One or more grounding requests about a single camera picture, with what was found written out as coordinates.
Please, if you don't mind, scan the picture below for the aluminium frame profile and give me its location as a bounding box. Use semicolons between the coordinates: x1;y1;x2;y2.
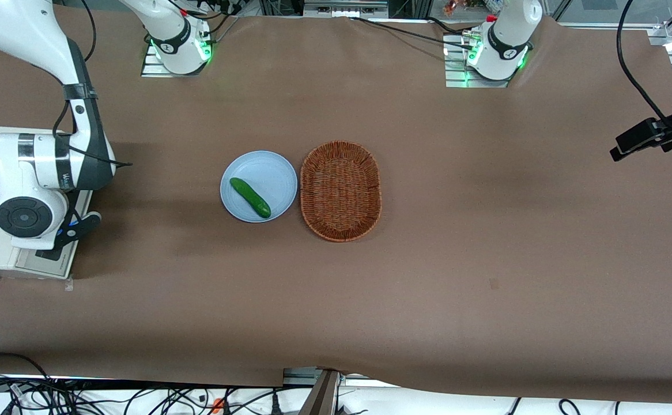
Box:
299;369;342;415

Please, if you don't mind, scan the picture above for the brown wicker basket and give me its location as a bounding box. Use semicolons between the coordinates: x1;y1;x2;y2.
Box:
300;141;383;243

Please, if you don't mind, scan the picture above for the looped black floor cable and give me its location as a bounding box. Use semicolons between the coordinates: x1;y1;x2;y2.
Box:
0;352;54;398

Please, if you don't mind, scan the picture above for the light blue plate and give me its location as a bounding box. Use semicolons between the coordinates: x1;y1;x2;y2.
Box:
220;150;299;224

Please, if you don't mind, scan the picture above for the green cucumber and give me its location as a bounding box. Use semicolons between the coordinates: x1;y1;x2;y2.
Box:
229;177;272;219

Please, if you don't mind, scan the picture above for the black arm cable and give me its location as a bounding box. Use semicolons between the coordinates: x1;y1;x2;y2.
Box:
617;0;672;136
52;0;133;168

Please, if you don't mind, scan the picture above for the brown tablecloth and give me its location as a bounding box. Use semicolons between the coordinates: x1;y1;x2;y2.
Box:
0;7;672;404

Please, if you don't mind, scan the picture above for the black base cable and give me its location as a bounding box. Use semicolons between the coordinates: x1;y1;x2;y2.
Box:
348;16;476;50

